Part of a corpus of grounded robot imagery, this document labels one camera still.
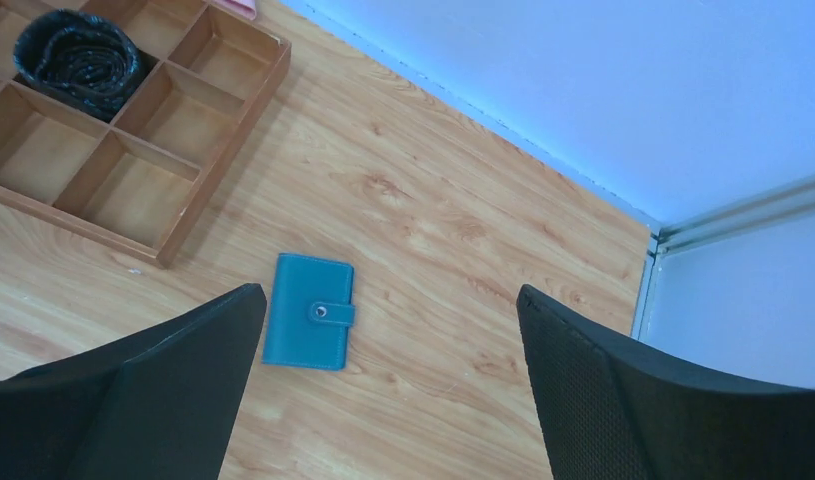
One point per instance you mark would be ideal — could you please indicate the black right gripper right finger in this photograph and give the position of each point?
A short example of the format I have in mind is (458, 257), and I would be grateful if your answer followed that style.
(611, 407)

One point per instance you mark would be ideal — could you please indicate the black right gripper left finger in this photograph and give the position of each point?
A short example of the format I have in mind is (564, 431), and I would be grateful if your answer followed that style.
(157, 404)

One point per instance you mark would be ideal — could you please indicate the teal leather card holder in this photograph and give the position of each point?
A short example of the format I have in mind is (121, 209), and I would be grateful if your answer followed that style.
(310, 313)

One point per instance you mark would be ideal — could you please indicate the wooden compartment tray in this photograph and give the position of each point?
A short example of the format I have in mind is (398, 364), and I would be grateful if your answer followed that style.
(138, 182)

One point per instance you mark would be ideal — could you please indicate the rolled dark dotted tie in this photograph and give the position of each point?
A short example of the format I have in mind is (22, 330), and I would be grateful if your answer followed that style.
(81, 60)

